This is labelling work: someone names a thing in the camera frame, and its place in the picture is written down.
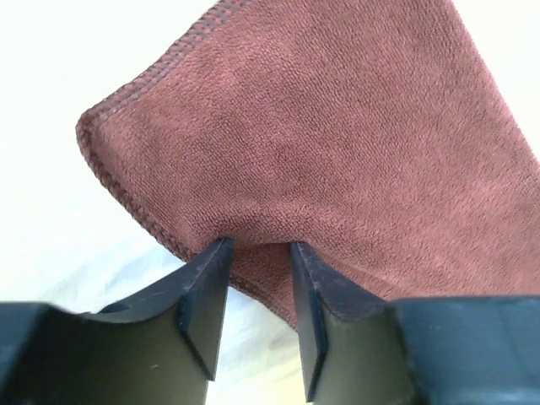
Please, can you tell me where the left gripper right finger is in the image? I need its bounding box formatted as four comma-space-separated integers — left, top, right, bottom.
291, 242, 392, 402

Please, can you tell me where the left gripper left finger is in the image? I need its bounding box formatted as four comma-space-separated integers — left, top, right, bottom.
84, 239, 233, 380

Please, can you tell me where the brown towel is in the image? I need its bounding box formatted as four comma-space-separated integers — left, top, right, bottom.
77, 1, 539, 324

